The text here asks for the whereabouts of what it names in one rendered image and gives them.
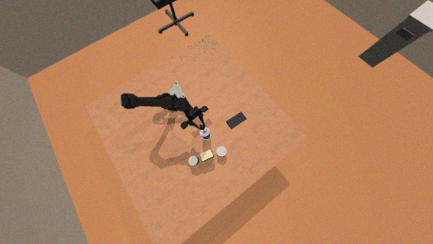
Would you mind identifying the pale yellow block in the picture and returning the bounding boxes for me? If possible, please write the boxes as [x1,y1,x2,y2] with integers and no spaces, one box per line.
[200,150,214,161]

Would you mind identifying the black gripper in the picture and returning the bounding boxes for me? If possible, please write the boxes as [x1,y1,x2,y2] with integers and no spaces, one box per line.
[181,105,208,130]

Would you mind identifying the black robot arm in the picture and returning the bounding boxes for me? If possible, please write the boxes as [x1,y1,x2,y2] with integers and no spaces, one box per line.
[120,93,200,120]

